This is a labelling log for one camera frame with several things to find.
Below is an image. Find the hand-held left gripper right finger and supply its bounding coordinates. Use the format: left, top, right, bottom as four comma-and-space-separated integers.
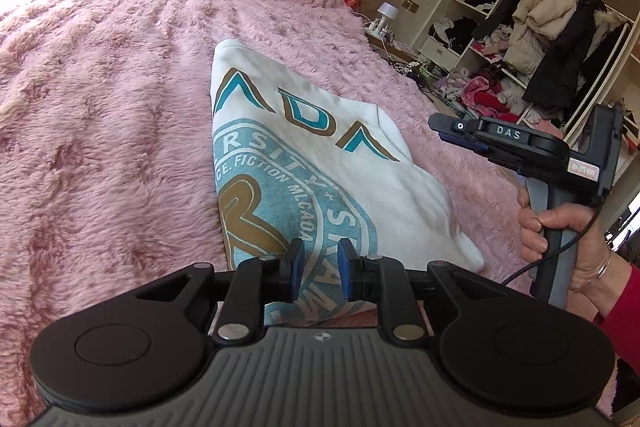
336, 238, 502, 344

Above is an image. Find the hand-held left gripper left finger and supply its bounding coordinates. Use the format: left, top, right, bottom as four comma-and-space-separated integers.
135, 238, 306, 344

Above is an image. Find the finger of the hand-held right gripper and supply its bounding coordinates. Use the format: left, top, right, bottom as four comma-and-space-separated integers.
428, 113, 490, 155

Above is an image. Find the white printed sweatshirt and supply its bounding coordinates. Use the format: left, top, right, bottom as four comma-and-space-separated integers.
210, 39, 486, 329

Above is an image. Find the person's right forearm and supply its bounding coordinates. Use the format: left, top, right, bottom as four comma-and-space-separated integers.
591, 264, 640, 370

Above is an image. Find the pile of clothes on floor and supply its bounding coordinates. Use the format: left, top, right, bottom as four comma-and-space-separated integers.
434, 62, 532, 118

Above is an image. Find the person's right hand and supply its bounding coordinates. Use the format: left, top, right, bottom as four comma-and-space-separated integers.
517, 187, 614, 314

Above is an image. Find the white storage drawer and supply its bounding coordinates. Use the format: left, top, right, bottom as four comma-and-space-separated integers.
419, 36, 466, 68

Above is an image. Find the black hooded coat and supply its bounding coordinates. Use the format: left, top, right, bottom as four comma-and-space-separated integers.
521, 0, 627, 112

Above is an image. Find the silver bangle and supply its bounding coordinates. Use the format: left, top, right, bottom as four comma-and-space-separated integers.
586, 249, 614, 281

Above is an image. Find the beige puffer coat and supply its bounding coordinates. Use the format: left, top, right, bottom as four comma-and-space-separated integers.
502, 0, 582, 86

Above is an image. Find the white table lamp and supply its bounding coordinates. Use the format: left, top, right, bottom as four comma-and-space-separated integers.
375, 3, 399, 30

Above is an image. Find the pink fluffy blanket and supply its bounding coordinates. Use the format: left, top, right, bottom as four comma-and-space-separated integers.
0, 0, 632, 427

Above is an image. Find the tangle of floor cables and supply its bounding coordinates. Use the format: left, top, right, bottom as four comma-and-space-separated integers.
389, 56, 437, 80

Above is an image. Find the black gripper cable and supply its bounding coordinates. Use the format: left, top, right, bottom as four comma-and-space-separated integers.
501, 202, 601, 287

